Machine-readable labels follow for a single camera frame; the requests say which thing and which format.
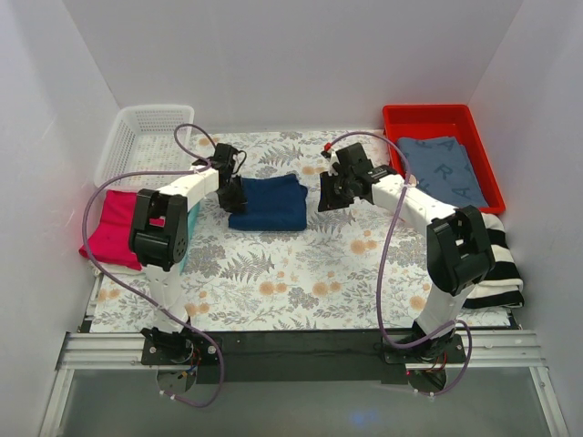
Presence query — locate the navy blue mickey t-shirt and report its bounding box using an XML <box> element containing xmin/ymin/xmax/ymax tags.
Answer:
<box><xmin>228</xmin><ymin>174</ymin><xmax>308</xmax><ymax>232</ymax></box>

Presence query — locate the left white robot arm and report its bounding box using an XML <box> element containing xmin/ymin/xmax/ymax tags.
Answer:
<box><xmin>128</xmin><ymin>143</ymin><xmax>247</xmax><ymax>364</ymax></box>

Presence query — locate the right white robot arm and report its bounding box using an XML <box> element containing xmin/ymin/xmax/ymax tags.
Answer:
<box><xmin>318</xmin><ymin>143</ymin><xmax>496</xmax><ymax>358</ymax></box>

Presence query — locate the teal folded t-shirt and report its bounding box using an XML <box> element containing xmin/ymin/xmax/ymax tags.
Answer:
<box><xmin>179</xmin><ymin>203</ymin><xmax>200</xmax><ymax>274</ymax></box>

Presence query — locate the floral patterned table mat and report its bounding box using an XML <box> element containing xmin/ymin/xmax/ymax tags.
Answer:
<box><xmin>89</xmin><ymin>129</ymin><xmax>511</xmax><ymax>332</ymax></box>

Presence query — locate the grey-blue folded t-shirt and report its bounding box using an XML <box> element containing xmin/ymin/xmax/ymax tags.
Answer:
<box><xmin>397</xmin><ymin>137</ymin><xmax>487</xmax><ymax>208</ymax></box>

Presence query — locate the white plastic basket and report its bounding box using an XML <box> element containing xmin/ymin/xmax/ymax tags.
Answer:
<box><xmin>94</xmin><ymin>105</ymin><xmax>195</xmax><ymax>191</ymax></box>

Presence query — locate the red plastic tray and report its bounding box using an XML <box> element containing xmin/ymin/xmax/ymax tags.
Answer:
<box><xmin>383</xmin><ymin>104</ymin><xmax>506</xmax><ymax>216</ymax></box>

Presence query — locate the magenta folded t-shirt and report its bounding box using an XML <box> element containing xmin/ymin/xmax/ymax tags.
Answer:
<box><xmin>88</xmin><ymin>190</ymin><xmax>141</xmax><ymax>270</ymax></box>

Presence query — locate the black white striped shirt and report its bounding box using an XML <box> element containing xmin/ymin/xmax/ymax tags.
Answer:
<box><xmin>464</xmin><ymin>213</ymin><xmax>525</xmax><ymax>310</ymax></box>

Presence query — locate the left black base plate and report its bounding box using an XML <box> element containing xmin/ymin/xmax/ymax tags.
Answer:
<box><xmin>140</xmin><ymin>335</ymin><xmax>219</xmax><ymax>366</ymax></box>

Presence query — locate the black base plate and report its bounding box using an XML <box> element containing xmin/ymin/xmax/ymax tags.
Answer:
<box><xmin>140</xmin><ymin>335</ymin><xmax>219</xmax><ymax>366</ymax></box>
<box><xmin>381</xmin><ymin>333</ymin><xmax>466</xmax><ymax>365</ymax></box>

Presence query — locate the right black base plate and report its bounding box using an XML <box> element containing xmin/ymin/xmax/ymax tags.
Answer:
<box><xmin>381</xmin><ymin>333</ymin><xmax>466</xmax><ymax>365</ymax></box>

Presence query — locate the aluminium mounting rail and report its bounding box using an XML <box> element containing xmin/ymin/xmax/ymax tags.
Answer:
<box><xmin>57</xmin><ymin>330</ymin><xmax>544</xmax><ymax>370</ymax></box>

